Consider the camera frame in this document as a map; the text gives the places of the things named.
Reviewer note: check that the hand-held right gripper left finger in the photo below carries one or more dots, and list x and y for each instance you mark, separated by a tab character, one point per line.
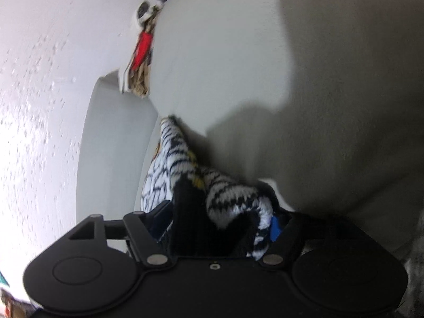
161	217

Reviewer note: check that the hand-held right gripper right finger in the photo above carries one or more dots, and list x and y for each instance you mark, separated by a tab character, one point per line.
275	231

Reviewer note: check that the grey sofa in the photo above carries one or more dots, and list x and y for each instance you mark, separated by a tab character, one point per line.
265	73

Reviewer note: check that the red cloth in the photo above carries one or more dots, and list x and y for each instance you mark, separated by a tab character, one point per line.
143	44

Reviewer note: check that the beige patterned folded cloth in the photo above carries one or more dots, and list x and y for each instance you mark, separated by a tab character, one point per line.
140	79

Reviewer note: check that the black white patterned knit sweater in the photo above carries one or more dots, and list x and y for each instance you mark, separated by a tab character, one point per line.
218	202

